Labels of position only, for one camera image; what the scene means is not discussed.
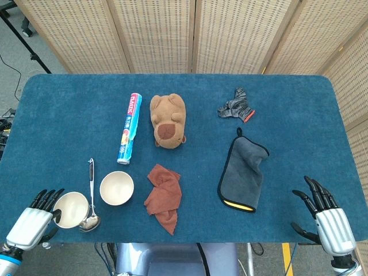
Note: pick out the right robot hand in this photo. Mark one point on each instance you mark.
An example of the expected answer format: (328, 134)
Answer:
(336, 228)

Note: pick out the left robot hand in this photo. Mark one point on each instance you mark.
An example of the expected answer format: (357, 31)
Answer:
(28, 227)

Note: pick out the white bowl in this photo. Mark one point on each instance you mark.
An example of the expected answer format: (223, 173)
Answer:
(72, 208)
(116, 188)

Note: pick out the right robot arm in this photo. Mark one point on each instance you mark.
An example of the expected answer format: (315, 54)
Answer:
(346, 267)

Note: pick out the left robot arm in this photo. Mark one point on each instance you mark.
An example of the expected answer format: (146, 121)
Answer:
(8, 260)

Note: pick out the white pole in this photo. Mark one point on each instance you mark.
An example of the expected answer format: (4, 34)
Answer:
(250, 258)

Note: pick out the grey towel with yellow lining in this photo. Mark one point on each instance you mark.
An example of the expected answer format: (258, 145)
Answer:
(241, 175)

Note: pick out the blue table cover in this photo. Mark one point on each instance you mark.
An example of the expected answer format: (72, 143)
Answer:
(72, 120)

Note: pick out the rust orange microfiber cloth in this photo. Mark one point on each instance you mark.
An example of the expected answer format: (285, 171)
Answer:
(165, 192)

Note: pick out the blue plastic wrap roll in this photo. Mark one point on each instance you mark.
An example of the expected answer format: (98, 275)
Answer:
(130, 126)

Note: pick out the blue grey robot torso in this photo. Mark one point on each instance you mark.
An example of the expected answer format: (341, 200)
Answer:
(172, 260)

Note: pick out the grey striped work glove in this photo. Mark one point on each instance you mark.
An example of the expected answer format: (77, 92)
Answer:
(237, 107)

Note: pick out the brown plush capybara toy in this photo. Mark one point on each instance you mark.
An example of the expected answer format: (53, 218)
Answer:
(168, 120)

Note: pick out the black stand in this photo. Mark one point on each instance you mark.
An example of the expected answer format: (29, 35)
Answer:
(26, 46)

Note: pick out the wicker folding screen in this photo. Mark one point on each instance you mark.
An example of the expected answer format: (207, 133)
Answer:
(158, 34)

